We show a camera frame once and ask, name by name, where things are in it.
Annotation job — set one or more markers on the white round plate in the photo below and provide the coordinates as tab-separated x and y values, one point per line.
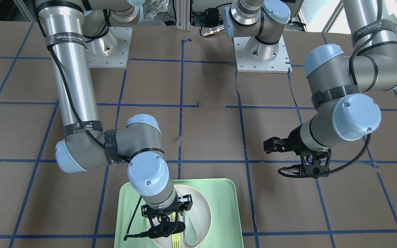
201	216

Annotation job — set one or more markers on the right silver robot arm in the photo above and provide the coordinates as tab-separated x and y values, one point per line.
70	29

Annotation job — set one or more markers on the aluminium frame post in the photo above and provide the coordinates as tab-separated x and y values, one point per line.
182	13

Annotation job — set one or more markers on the yellow plastic fork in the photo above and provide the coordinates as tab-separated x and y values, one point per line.
175	238

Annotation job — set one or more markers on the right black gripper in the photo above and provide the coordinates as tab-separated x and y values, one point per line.
186	199

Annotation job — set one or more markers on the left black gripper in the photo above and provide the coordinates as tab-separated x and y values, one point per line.
292	142

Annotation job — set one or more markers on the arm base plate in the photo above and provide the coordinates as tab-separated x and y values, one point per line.
111	51
253	56

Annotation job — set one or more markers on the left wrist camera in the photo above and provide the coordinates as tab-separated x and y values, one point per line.
314	164

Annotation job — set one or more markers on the black power brick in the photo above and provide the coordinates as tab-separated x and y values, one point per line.
211	17

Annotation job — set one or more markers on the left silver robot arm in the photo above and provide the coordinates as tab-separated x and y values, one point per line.
338	83

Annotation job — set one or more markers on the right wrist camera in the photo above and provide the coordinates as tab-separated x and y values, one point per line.
164	229

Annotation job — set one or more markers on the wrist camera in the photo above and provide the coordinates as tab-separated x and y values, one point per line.
164	229
314	164

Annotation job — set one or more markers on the green plastic spoon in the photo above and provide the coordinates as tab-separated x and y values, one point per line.
190	234

